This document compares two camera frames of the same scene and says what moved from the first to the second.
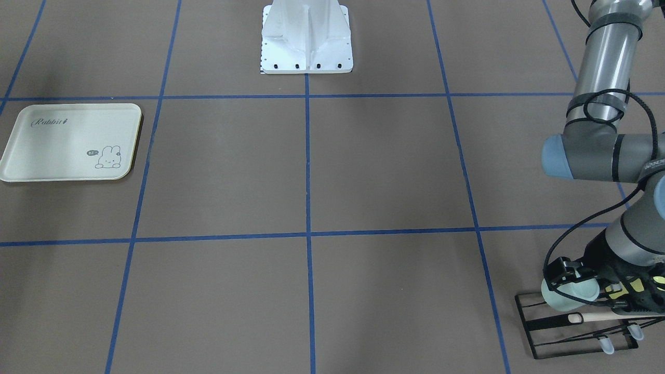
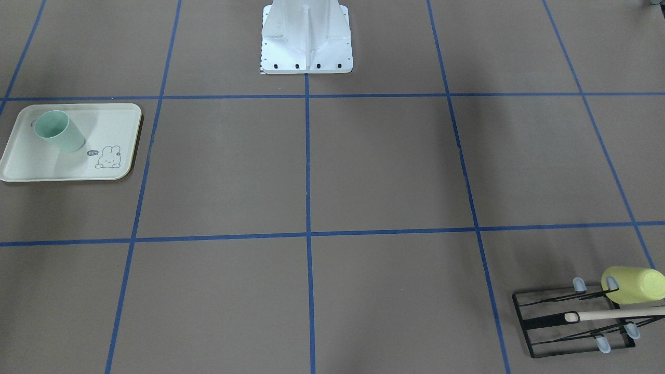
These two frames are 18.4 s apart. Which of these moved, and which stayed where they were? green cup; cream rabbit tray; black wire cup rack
Moved: green cup
Stayed: black wire cup rack; cream rabbit tray
